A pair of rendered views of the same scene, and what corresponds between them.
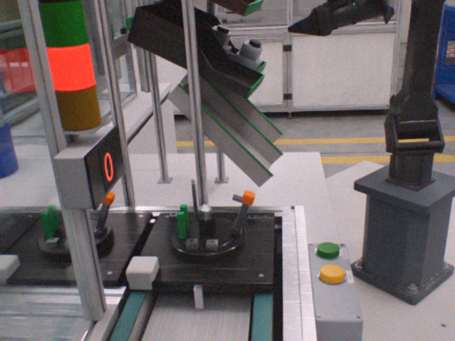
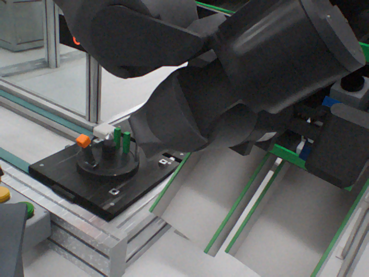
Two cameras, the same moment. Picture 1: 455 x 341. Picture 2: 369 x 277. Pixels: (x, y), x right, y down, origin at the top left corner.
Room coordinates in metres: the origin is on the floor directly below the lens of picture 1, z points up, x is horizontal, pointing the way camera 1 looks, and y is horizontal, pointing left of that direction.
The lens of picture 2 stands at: (1.17, -0.56, 1.45)
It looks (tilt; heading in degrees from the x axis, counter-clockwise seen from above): 29 degrees down; 111
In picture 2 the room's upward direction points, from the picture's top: 8 degrees clockwise
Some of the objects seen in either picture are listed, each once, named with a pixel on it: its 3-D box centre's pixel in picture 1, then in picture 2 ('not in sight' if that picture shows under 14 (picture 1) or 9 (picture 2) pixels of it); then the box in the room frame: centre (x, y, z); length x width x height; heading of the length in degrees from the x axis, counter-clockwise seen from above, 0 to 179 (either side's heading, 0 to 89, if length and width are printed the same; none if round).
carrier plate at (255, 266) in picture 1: (208, 247); (107, 167); (0.76, 0.04, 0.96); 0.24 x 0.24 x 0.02; 83
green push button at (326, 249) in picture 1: (328, 252); (22, 211); (0.72, -0.17, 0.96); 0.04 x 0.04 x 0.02
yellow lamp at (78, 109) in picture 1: (78, 105); not in sight; (0.59, 0.18, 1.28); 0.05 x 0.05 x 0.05
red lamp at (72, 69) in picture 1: (71, 65); not in sight; (0.59, 0.18, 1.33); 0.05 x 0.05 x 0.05
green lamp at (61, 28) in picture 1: (63, 23); not in sight; (0.59, 0.18, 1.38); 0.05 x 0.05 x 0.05
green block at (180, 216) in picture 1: (181, 224); (117, 138); (0.76, 0.09, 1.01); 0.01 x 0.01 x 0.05; 83
